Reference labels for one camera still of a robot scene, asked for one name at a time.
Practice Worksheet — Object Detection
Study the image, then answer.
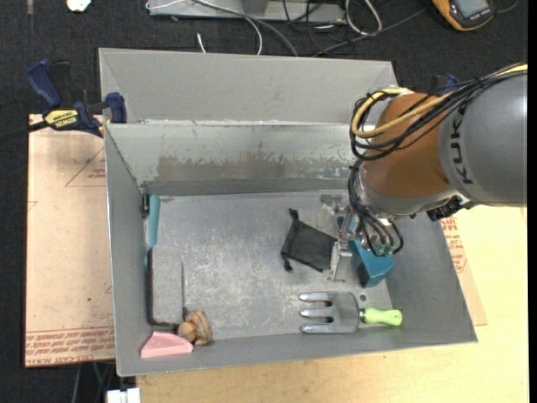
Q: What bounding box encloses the brown toy turtle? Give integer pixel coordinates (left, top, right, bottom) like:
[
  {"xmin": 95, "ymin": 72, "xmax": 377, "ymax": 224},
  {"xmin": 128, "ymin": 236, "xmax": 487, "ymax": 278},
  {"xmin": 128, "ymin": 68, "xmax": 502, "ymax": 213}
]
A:
[{"xmin": 175, "ymin": 309, "xmax": 214, "ymax": 347}]

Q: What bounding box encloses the metal garden fork green handle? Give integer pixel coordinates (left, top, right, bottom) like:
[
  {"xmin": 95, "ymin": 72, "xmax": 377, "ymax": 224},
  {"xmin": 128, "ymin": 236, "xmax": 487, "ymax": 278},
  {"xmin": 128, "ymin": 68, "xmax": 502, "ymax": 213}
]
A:
[{"xmin": 298, "ymin": 291, "xmax": 404, "ymax": 335}]

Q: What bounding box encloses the grey metal bin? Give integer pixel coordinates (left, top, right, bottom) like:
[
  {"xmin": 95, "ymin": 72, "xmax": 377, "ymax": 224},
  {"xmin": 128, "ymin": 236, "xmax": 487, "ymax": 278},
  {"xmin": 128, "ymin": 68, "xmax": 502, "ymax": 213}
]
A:
[{"xmin": 98, "ymin": 47, "xmax": 479, "ymax": 378}]

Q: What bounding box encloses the teal flat strip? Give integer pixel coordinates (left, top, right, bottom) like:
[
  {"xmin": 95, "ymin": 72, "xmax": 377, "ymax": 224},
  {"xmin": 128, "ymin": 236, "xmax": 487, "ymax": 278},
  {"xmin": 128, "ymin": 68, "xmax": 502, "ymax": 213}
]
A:
[{"xmin": 146, "ymin": 194, "xmax": 162, "ymax": 252}]

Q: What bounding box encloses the brown cardboard board red print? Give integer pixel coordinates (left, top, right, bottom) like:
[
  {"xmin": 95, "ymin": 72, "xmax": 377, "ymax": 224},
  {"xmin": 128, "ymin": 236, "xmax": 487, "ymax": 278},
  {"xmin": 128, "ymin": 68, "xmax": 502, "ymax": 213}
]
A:
[{"xmin": 24, "ymin": 113, "xmax": 488, "ymax": 369}]

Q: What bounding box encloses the blue box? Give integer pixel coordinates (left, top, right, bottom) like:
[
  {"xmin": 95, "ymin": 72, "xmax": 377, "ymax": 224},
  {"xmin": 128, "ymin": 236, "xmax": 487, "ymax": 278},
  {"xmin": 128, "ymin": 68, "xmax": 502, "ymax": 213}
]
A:
[{"xmin": 347, "ymin": 238, "xmax": 397, "ymax": 290}]

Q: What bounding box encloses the pink wedge sponge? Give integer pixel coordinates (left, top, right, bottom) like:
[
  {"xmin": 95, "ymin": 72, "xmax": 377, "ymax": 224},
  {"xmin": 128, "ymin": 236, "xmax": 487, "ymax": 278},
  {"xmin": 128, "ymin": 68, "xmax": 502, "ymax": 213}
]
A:
[{"xmin": 139, "ymin": 330, "xmax": 195, "ymax": 359}]

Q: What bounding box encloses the black cloth pouch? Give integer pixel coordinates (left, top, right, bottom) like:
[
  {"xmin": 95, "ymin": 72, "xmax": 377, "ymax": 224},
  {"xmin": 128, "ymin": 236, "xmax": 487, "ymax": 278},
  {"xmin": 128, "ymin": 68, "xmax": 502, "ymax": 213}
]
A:
[{"xmin": 279, "ymin": 207, "xmax": 339, "ymax": 273}]

